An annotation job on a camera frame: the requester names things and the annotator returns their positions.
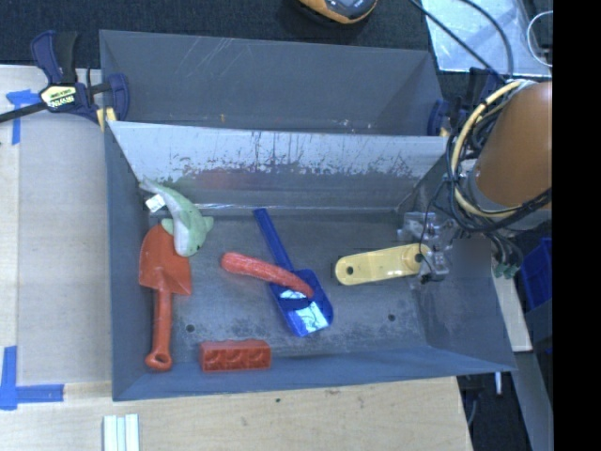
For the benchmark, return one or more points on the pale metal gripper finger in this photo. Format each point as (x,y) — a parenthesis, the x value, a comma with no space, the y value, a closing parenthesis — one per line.
(434,266)
(415,226)

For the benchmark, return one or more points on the yellow flat plastic tool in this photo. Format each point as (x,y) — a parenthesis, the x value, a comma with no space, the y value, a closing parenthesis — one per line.
(375,263)

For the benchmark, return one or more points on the blue toy scoop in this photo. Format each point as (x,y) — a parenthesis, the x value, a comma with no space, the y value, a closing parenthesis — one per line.
(305,313)

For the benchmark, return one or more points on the orange toy carrot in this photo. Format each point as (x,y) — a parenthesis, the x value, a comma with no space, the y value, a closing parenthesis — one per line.
(258,268)

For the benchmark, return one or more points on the grey metal bin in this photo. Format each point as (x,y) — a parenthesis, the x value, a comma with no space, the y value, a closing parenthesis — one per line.
(263,87)

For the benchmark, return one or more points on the red toy brick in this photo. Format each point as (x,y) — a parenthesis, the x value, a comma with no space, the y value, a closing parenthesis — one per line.
(235,356)

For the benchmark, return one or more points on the green and white toy shark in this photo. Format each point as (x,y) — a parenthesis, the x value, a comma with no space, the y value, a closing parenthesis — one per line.
(185,223)

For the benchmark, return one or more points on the orange-red toy shovel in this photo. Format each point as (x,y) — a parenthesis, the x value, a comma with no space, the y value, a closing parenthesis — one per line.
(164,266)

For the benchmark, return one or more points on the pale wood board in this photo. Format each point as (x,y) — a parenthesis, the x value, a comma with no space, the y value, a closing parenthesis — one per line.
(61,252)

